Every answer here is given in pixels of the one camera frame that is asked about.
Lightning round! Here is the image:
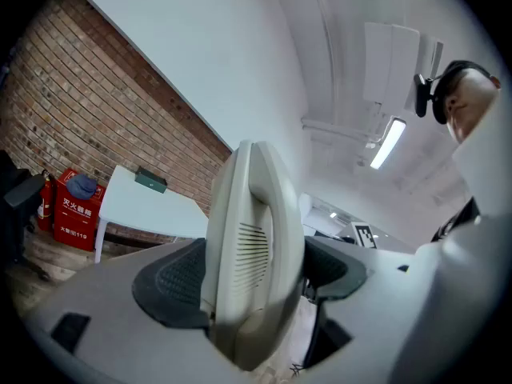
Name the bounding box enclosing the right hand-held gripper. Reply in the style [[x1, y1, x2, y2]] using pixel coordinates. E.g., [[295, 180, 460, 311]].
[[315, 222, 379, 250]]

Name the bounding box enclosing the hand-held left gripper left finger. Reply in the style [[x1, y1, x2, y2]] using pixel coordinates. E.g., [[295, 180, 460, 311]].
[[23, 237, 251, 384]]

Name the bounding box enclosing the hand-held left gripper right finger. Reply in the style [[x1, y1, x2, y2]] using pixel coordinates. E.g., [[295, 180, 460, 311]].
[[302, 214, 512, 384]]

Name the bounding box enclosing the white curved plastic object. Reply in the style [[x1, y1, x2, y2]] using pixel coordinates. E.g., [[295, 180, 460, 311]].
[[199, 138, 307, 372]]

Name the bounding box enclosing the red fire equipment box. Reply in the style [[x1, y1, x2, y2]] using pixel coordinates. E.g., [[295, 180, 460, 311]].
[[54, 168, 107, 252]]

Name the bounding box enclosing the white table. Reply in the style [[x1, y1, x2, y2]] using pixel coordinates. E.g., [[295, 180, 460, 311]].
[[94, 165, 209, 263]]

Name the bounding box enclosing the long ceiling light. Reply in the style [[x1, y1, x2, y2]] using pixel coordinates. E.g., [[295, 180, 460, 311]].
[[370, 118, 407, 170]]

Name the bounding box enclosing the blue cap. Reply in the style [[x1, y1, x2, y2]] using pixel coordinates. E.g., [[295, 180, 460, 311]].
[[66, 173, 99, 201]]

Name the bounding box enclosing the red fire extinguisher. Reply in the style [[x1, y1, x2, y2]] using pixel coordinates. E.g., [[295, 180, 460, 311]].
[[37, 169, 56, 232]]

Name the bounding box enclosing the dark green metal box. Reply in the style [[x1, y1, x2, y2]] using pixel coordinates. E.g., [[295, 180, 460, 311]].
[[134, 166, 168, 194]]

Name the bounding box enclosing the black office chair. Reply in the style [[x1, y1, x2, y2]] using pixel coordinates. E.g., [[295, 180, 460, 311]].
[[0, 150, 51, 282]]

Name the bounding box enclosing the person's head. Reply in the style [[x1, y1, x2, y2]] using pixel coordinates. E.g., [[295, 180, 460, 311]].
[[434, 60, 503, 146]]

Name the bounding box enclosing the white hanging ceiling panel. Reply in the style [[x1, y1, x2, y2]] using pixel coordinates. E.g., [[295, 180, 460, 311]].
[[362, 22, 445, 115]]

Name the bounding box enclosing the black head-mounted camera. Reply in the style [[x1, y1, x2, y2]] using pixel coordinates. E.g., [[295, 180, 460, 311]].
[[414, 73, 447, 118]]

